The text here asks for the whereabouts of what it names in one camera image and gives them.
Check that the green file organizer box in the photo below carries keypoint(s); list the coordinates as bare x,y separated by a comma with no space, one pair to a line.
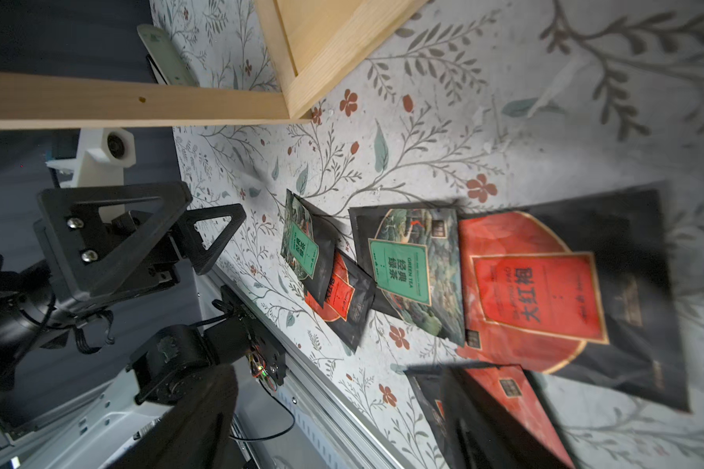
163,58

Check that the wooden two-tier shelf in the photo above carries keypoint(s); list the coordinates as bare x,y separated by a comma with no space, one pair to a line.
254,63

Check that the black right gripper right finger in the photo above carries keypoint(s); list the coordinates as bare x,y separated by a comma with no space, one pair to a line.
493,422

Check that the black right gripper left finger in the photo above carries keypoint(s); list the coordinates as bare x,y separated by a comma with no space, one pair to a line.
196,432

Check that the red tea bag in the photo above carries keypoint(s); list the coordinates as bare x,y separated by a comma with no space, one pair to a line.
348,300
504,404
577,288

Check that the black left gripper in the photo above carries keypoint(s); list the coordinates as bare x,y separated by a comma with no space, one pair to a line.
105,245

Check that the green tea bag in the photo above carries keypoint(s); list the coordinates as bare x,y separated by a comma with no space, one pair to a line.
413,254
308,246

